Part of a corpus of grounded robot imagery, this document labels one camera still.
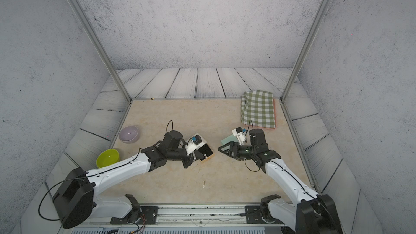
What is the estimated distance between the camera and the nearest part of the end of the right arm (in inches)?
27.5

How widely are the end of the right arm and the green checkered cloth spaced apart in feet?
1.17

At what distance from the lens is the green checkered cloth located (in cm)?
108
